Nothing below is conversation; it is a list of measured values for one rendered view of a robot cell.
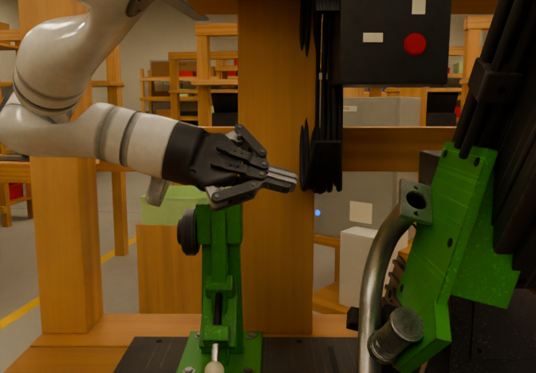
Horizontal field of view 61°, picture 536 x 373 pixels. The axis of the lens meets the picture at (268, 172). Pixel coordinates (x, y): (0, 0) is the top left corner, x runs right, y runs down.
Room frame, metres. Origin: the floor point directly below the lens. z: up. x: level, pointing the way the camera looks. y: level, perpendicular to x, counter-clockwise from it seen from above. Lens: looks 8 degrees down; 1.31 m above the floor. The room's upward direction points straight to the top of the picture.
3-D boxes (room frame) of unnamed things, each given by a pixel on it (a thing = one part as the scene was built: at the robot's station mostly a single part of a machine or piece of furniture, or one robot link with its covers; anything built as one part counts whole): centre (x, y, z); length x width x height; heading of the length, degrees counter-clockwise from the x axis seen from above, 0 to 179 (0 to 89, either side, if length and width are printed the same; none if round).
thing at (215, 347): (0.61, 0.08, 0.96); 0.06 x 0.03 x 0.06; 0
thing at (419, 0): (0.78, -0.20, 1.42); 0.17 x 0.12 x 0.15; 90
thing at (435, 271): (0.51, -0.23, 1.17); 0.13 x 0.12 x 0.20; 90
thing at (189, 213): (0.70, 0.13, 1.12); 0.07 x 0.03 x 0.08; 0
